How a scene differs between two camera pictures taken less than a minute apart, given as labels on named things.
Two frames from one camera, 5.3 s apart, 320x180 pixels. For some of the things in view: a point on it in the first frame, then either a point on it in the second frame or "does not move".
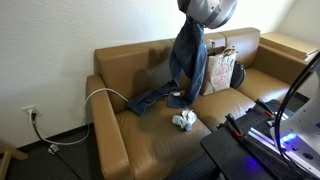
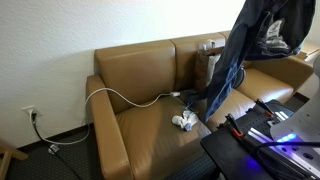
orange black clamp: x=234 y=127 does not move
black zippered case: x=237 y=75 does not move
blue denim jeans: x=188 y=65 → x=265 y=30
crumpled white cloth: x=185 y=120 does not move
